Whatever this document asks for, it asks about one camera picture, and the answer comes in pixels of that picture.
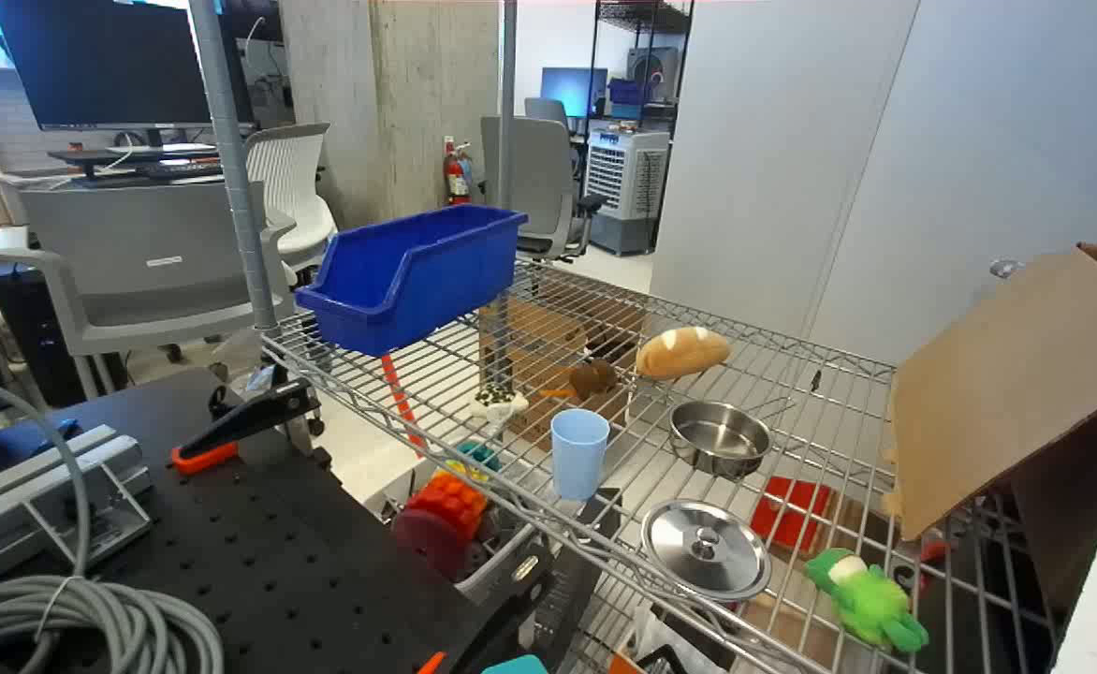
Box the grey coiled cable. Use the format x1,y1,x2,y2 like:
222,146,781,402
0,367,228,674

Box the brown wooden board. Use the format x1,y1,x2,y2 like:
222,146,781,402
476,270,650,453

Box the aluminium extrusion rail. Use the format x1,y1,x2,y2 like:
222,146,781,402
0,418,156,601

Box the green frog toy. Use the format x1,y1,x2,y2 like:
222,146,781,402
803,545,931,661

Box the orange plastic stick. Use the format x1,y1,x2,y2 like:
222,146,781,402
373,347,433,456

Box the small lit blue monitor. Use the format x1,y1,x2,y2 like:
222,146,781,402
535,65,615,129

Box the large black monitor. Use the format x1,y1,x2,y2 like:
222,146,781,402
0,0,258,131

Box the white office chair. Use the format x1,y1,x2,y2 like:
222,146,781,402
238,119,339,284

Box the chrome wire shelf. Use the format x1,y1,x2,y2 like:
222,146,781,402
250,261,1064,674

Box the small brown round toy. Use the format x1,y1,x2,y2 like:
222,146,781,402
564,355,620,403

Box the grey metal shelf pole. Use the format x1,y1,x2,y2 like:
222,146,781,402
182,0,283,367

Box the teal plastic object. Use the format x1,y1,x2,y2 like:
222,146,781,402
479,647,552,674

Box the large steel bowl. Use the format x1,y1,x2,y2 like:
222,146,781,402
639,497,775,608

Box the white floor appliance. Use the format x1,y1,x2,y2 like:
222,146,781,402
579,116,676,261

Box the red square toy piece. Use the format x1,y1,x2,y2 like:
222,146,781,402
745,473,841,562

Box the toy bread loaf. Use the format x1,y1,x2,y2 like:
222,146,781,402
632,324,733,382

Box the red fire extinguisher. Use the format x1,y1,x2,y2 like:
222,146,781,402
438,131,479,209

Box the black clamp orange handle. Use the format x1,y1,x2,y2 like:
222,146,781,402
169,380,327,485

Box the small steel pot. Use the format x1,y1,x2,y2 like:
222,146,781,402
667,398,775,485

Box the blue plastic storage bin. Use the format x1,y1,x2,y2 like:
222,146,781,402
292,204,531,360

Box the black storage rack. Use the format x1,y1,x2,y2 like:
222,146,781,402
584,0,700,129

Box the grey office chair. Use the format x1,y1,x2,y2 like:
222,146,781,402
0,174,303,398

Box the maroon round toy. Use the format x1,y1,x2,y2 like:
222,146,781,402
384,501,481,586

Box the light blue plastic cup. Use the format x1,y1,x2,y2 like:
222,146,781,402
545,403,615,507

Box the orange studded toy block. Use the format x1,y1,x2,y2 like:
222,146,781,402
401,468,493,545

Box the brown cardboard box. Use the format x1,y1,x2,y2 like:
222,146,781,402
888,242,1097,618

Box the teal toy piece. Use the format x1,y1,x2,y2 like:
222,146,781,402
448,435,506,481

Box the grey high-back chair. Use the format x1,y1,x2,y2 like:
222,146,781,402
476,114,605,261

